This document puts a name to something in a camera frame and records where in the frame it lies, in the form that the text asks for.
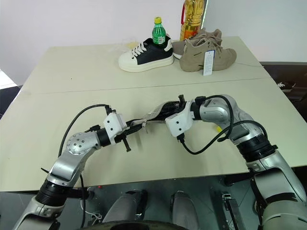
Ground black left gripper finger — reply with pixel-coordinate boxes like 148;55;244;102
125;119;145;129
122;136;132;153

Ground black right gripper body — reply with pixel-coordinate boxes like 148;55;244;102
167;101;190;118

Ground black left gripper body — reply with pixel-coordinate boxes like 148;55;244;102
114;128;140;145

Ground white grid zip pouch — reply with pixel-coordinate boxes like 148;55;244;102
129;101;182;134

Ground beige chunky sneaker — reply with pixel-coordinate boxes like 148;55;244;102
179;39;237;73
172;28;223;59

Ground white hang tag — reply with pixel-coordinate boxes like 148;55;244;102
202;49;214;77

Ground black and white sneaker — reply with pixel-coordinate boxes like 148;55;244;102
118;35;175;73

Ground dark rounded grey shape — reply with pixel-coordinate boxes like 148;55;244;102
170;190;201;225
102;189;148;225

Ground green bottle yellow cap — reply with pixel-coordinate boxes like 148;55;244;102
152;16;167;46

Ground yellow cooking oil bottle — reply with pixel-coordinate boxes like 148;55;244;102
179;0;206;41

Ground dark sneaker white laces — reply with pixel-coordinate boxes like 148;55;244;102
275;80;297;93

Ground black metal clamp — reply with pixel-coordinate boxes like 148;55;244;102
221;191;241;225

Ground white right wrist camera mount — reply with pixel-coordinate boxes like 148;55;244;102
165;102;194;138

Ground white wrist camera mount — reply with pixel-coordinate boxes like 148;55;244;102
165;102;194;138
103;113;128;146

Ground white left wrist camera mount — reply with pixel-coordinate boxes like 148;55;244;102
103;113;128;146

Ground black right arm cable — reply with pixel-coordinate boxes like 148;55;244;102
177;121;269;156
195;95;235;142

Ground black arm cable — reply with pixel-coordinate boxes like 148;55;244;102
177;121;269;156
59;103;117;156
195;95;235;142

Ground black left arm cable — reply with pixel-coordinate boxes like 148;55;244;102
59;103;117;156

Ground thin white wire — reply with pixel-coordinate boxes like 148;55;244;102
82;198;103;223

